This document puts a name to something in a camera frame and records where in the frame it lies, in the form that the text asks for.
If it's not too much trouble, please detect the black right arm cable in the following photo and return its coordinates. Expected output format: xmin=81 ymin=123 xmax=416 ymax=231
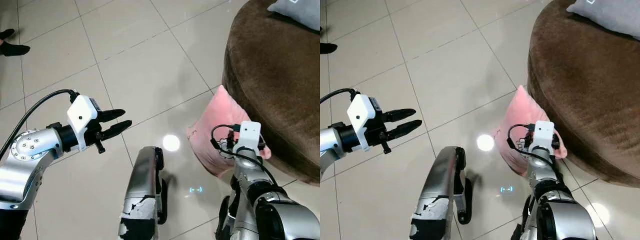
xmin=507 ymin=123 xmax=568 ymax=182
xmin=210 ymin=124 xmax=281 ymax=189

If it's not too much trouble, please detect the brown round sofa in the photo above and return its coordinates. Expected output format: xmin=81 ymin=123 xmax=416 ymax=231
xmin=527 ymin=0 xmax=640 ymax=189
xmin=222 ymin=0 xmax=321 ymax=187

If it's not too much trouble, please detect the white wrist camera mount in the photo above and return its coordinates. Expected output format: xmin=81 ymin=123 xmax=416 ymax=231
xmin=66 ymin=95 xmax=103 ymax=152
xmin=347 ymin=94 xmax=384 ymax=152
xmin=234 ymin=121 xmax=263 ymax=156
xmin=529 ymin=120 xmax=556 ymax=154

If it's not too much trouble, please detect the grey pillow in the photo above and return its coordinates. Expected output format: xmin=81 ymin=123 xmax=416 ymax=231
xmin=566 ymin=0 xmax=640 ymax=40
xmin=267 ymin=0 xmax=321 ymax=32

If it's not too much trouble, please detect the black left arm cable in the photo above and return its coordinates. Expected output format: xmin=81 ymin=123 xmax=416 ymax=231
xmin=0 ymin=89 xmax=80 ymax=159
xmin=320 ymin=88 xmax=360 ymax=104

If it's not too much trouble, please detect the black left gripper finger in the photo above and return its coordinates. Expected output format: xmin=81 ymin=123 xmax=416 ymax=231
xmin=384 ymin=108 xmax=417 ymax=124
xmin=387 ymin=119 xmax=424 ymax=141
xmin=102 ymin=120 xmax=133 ymax=141
xmin=98 ymin=108 xmax=127 ymax=124

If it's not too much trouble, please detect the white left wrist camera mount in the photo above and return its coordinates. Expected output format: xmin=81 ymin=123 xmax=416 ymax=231
xmin=347 ymin=94 xmax=384 ymax=152
xmin=66 ymin=95 xmax=103 ymax=152

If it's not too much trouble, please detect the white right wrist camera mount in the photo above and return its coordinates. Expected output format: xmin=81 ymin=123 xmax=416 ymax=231
xmin=234 ymin=121 xmax=263 ymax=156
xmin=529 ymin=120 xmax=556 ymax=154

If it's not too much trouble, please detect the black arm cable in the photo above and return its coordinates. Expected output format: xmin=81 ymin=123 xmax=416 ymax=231
xmin=210 ymin=124 xmax=281 ymax=189
xmin=507 ymin=123 xmax=568 ymax=182
xmin=320 ymin=88 xmax=360 ymax=104
xmin=0 ymin=89 xmax=80 ymax=159

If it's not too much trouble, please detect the black robot right leg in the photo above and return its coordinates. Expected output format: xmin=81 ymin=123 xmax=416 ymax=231
xmin=517 ymin=195 xmax=539 ymax=240
xmin=216 ymin=195 xmax=241 ymax=240

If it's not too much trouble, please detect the pink pillow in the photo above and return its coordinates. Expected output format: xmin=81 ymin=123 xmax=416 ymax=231
xmin=186 ymin=85 xmax=272 ymax=178
xmin=491 ymin=85 xmax=569 ymax=176

